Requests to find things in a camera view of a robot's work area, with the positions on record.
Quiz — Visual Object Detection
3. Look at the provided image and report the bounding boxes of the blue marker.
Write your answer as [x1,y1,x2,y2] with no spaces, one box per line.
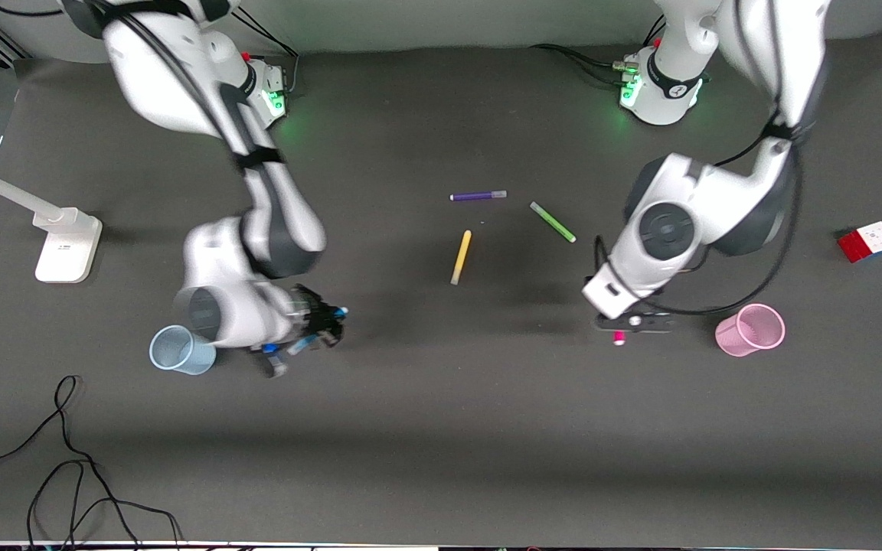
[286,306,350,357]

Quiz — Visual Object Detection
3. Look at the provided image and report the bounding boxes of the translucent blue cup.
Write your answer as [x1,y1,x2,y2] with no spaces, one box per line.
[149,324,217,376]

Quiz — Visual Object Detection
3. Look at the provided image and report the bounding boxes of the yellow marker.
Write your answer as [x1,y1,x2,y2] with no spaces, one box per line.
[450,230,473,286]

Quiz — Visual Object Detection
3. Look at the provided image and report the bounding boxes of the green marker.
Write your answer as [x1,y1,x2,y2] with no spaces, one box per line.
[530,201,577,244]

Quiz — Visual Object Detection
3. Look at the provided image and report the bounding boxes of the white stand base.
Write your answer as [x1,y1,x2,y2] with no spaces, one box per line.
[0,156,103,285]

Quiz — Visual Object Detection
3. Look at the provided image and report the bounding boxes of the translucent pink cup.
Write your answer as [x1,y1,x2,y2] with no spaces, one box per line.
[715,303,786,358]

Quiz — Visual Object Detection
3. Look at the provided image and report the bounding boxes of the colourful puzzle cube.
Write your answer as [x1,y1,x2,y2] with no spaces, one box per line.
[837,220,882,264]

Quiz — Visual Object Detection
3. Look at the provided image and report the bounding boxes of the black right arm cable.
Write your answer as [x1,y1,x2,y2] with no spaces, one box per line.
[0,0,285,171]

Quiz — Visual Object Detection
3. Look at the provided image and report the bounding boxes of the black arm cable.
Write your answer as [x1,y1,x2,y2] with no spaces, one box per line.
[593,0,808,317]
[0,0,285,171]

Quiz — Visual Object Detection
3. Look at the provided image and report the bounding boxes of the loose black cable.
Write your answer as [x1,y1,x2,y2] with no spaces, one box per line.
[0,374,182,551]

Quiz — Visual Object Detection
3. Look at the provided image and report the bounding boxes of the black right arm base cables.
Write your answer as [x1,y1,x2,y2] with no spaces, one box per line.
[230,8,301,99]

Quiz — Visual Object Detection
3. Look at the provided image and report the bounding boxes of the black arm base cables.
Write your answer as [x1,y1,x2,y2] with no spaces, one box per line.
[528,15,668,90]
[230,8,301,99]

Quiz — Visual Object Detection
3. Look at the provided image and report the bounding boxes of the black left arm base cables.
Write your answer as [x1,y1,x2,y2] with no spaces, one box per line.
[528,15,668,90]

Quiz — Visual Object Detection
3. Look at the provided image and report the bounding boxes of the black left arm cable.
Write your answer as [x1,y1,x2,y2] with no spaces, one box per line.
[593,0,808,317]

